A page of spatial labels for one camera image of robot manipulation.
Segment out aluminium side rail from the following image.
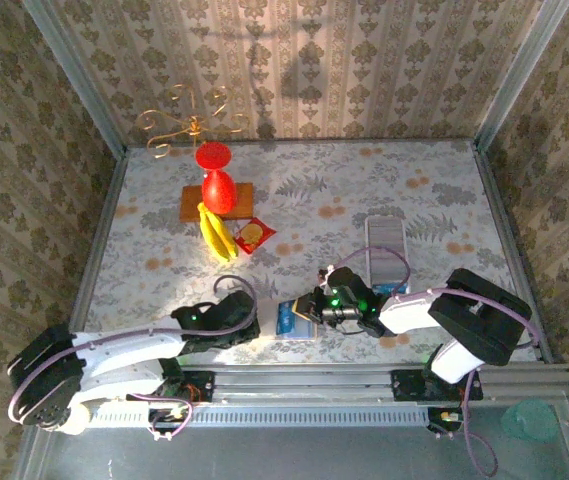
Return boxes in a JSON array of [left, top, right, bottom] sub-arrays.
[[472, 142, 555, 364], [61, 149, 130, 356]]

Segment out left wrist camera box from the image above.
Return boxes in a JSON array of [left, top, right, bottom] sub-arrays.
[[213, 289, 258, 324]]

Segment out red plastic goblet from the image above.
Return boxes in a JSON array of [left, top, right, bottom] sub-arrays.
[[194, 141, 239, 216]]

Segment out beige card holder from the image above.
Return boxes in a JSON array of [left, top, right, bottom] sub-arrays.
[[256, 298, 319, 344]]

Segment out floral patterned table cover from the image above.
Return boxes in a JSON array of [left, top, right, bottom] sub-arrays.
[[71, 139, 540, 366]]

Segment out red snack packet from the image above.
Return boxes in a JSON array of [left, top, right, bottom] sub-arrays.
[[232, 216, 278, 255]]

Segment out translucent green plastic cup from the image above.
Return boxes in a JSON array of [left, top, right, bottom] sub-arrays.
[[501, 398, 560, 444]]

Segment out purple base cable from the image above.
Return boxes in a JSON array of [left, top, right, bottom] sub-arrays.
[[128, 392, 196, 442], [458, 369, 499, 477]]

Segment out stack of credit cards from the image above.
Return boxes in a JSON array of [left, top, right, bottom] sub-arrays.
[[368, 219, 405, 285]]

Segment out small controller board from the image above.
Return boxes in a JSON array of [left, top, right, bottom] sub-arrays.
[[147, 405, 188, 435], [427, 407, 466, 435]]

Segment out brown wooden board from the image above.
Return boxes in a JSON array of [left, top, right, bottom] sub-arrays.
[[179, 182, 255, 222]]

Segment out aluminium frame post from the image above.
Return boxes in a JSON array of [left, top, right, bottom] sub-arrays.
[[472, 0, 569, 151], [21, 0, 129, 159]]

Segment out white card tray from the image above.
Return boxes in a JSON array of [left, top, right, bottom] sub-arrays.
[[364, 215, 409, 297]]

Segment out yellow banana bunch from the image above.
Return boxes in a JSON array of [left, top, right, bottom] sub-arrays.
[[197, 202, 239, 262]]

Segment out grey slotted cable duct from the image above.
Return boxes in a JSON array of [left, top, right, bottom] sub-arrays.
[[86, 403, 433, 429]]

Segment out gold wire stand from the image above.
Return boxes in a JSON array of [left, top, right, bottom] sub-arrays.
[[136, 83, 251, 160]]

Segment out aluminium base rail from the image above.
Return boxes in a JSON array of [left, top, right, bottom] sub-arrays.
[[183, 363, 569, 401]]

